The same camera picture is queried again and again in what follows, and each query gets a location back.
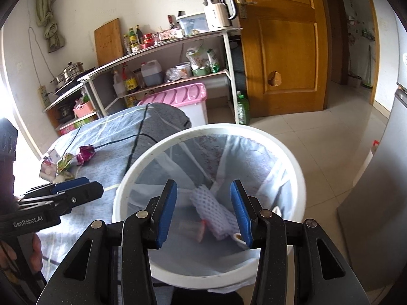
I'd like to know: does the clear plastic bottle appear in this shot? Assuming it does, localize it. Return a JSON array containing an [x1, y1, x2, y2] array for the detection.
[[112, 70, 126, 97]]

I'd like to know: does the pink rectangular box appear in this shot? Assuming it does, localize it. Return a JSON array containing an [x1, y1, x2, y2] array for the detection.
[[159, 28, 185, 40]]

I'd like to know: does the wooden door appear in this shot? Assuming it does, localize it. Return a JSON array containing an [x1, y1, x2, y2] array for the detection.
[[228, 0, 329, 115]]

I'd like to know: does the magenta foil wrapper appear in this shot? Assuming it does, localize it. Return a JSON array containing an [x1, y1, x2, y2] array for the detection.
[[76, 144, 96, 166]]

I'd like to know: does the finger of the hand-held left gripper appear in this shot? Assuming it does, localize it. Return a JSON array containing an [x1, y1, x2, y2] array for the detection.
[[17, 181, 104, 217], [24, 177, 90, 197]]

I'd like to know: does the printed cardboard box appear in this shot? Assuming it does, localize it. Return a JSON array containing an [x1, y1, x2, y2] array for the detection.
[[57, 114, 97, 135]]

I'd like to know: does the person's left hand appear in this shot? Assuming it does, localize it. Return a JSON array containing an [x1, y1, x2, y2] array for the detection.
[[0, 233, 42, 273]]

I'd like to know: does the pink woven basket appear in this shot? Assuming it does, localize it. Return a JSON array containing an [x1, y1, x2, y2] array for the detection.
[[73, 100, 96, 118]]

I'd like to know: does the black induction cooker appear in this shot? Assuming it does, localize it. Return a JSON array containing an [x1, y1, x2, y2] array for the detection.
[[52, 67, 96, 96]]

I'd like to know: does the clear plastic cup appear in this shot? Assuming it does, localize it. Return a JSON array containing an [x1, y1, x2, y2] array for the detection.
[[178, 219, 206, 242]]

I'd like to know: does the yellow label sauce bottle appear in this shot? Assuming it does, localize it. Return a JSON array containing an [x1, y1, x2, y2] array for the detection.
[[122, 64, 139, 94]]

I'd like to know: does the wooden cutting board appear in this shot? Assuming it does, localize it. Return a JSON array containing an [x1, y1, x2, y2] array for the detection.
[[94, 18, 124, 68]]

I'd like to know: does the dark liquid plastic jug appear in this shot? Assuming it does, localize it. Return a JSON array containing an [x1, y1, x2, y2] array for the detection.
[[141, 60, 163, 86]]

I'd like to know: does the grey kitchen shelf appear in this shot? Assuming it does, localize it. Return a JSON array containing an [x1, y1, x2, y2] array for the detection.
[[43, 81, 96, 134]]

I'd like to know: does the white electric kettle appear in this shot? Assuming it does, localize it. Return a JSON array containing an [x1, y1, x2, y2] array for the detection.
[[203, 0, 238, 32]]

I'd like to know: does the clear plastic storage box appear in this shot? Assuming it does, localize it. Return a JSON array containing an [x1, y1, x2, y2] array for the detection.
[[176, 12, 209, 37]]

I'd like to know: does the green snack packet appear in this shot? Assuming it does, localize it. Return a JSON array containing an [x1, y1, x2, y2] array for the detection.
[[207, 49, 221, 72]]

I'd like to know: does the crumpled foil bag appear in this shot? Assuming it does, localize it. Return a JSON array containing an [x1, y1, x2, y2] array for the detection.
[[164, 67, 185, 83]]

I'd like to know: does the small white cup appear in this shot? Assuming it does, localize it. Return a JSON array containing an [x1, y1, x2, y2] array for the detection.
[[232, 233, 247, 250]]

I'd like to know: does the green foil wrapper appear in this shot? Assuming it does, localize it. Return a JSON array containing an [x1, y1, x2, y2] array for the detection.
[[55, 153, 75, 178]]

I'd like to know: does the white round trash bin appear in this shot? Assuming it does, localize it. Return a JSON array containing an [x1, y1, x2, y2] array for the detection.
[[113, 123, 306, 293]]

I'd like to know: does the hanging green cloth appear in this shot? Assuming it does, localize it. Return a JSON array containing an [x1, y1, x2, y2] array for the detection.
[[35, 0, 66, 54]]

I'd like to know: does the white shelf rack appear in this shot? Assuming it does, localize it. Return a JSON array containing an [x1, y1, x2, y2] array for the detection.
[[84, 27, 244, 124]]

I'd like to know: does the blue checked blanket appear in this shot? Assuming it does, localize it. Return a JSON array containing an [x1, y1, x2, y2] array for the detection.
[[35, 102, 192, 305]]

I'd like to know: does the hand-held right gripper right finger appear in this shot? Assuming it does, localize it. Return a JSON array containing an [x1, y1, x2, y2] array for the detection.
[[229, 179, 371, 305]]

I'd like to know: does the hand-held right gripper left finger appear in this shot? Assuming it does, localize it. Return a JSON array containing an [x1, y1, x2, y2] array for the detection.
[[38, 179, 178, 305]]

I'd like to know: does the metal door handle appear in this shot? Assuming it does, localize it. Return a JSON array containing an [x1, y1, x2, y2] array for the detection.
[[235, 0, 258, 20]]

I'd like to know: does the white foam fruit net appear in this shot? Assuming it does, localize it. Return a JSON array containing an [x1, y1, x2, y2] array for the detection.
[[190, 186, 240, 240]]

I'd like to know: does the pink plastic basket lid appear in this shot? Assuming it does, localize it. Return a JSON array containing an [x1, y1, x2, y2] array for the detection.
[[137, 83, 209, 126]]

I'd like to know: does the white plastic bag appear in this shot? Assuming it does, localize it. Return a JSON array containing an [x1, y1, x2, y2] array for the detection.
[[186, 46, 212, 70]]

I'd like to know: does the steel steamer pot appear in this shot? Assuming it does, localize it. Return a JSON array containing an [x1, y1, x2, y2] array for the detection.
[[51, 62, 84, 85]]

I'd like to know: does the grey refrigerator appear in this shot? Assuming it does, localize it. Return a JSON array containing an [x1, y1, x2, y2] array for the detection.
[[337, 52, 407, 293]]

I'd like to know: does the translucent white bin liner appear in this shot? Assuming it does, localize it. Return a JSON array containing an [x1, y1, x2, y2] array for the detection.
[[132, 133, 293, 293]]

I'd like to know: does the dark glass jar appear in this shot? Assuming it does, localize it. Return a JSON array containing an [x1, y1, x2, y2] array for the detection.
[[134, 68, 146, 89]]

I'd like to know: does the white and pink carton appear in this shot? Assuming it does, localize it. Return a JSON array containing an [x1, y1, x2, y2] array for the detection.
[[39, 149, 61, 178]]

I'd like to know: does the white power strip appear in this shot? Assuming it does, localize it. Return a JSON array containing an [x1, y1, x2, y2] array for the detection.
[[38, 85, 50, 109]]

